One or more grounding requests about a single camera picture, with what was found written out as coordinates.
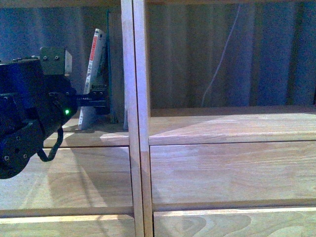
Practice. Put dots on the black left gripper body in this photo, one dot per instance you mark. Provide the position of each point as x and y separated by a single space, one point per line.
98 98

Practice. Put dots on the white red spine book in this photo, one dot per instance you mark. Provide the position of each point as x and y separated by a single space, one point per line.
94 76

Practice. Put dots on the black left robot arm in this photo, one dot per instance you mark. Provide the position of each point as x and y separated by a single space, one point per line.
34 107

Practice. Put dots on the left wooden shelf unit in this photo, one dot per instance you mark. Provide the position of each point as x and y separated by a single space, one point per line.
93 186

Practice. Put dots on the wooden shelf unit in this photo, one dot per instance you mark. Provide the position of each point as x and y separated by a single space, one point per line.
93 186
245 171

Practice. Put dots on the right wooden shelf unit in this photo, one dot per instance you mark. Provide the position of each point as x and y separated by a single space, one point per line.
245 171

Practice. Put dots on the thin dark green book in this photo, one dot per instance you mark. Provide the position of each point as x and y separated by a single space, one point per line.
113 116

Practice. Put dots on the grey curtain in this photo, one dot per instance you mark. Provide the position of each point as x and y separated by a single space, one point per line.
229 55

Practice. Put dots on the olive wrist camera box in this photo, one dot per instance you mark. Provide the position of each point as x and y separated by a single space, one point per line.
55 61

